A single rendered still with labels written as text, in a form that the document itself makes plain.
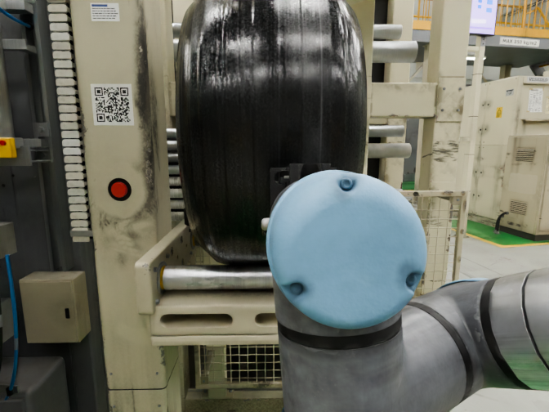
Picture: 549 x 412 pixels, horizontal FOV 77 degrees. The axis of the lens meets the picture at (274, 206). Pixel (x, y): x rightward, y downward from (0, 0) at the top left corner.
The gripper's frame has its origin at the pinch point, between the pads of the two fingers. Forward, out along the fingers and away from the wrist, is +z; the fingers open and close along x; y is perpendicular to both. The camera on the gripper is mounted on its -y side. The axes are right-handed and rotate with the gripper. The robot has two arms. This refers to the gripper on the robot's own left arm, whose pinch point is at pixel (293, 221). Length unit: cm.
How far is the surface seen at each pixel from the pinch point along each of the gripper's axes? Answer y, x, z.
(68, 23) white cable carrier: 36, 41, 17
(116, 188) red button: 5.1, 33.1, 17.1
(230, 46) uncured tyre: 24.4, 8.7, -2.1
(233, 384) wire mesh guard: -64, 16, 67
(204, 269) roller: -9.9, 15.5, 13.0
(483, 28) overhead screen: 179, -235, 334
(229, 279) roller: -11.7, 10.9, 12.1
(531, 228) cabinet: -45, -312, 355
